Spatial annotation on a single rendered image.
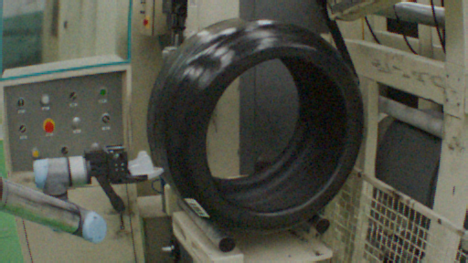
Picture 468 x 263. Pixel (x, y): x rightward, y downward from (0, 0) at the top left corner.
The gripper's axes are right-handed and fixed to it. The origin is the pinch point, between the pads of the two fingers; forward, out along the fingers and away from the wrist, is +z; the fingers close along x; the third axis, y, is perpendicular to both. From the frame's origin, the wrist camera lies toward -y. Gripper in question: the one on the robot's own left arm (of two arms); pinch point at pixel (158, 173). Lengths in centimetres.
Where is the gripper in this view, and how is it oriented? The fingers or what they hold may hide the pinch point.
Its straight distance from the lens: 144.9
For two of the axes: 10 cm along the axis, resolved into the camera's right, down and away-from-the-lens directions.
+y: 0.1, -9.7, -2.5
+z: 9.3, -0.8, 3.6
